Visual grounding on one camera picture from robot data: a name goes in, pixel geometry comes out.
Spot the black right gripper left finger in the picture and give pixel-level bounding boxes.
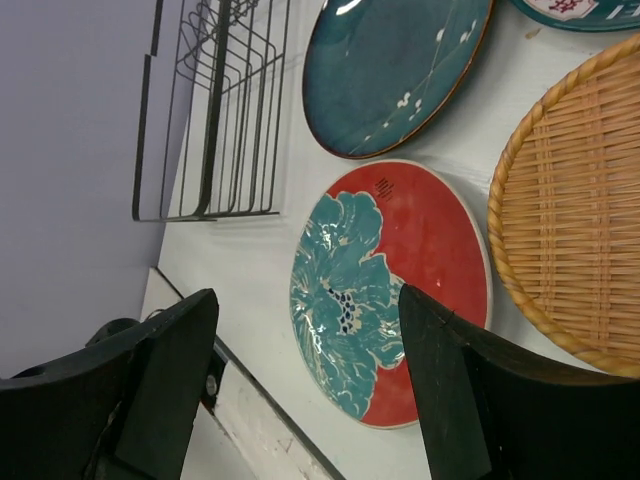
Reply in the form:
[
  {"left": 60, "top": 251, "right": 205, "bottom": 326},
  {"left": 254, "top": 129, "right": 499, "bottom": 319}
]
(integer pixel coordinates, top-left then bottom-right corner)
[{"left": 1, "top": 289, "right": 219, "bottom": 479}]

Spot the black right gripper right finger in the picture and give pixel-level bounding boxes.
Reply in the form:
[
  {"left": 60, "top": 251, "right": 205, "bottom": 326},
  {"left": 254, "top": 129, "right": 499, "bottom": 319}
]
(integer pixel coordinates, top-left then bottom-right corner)
[{"left": 399, "top": 285, "right": 639, "bottom": 479}]

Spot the woven bamboo tray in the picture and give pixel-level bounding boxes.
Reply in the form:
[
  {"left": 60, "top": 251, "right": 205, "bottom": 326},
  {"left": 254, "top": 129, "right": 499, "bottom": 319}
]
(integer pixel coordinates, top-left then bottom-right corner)
[{"left": 487, "top": 36, "right": 639, "bottom": 378}]

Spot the red plate with teal flower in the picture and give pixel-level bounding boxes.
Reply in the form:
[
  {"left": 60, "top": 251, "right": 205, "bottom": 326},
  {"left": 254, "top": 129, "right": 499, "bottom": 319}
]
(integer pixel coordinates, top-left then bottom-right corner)
[{"left": 289, "top": 160, "right": 493, "bottom": 429}]

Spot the black wire dish rack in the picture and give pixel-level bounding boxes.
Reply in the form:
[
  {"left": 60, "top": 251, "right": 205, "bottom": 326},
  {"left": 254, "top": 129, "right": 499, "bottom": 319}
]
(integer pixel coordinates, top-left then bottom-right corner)
[{"left": 131, "top": 1, "right": 292, "bottom": 223}]

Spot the dark teal blossom plate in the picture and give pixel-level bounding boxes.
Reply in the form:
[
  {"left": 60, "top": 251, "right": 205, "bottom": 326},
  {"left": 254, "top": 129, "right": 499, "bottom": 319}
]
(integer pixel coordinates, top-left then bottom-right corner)
[{"left": 302, "top": 0, "right": 495, "bottom": 159}]

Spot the white plate with teal rim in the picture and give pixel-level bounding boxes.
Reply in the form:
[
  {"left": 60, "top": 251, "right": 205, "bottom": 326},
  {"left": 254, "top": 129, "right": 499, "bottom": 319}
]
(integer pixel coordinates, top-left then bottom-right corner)
[{"left": 512, "top": 0, "right": 639, "bottom": 33}]

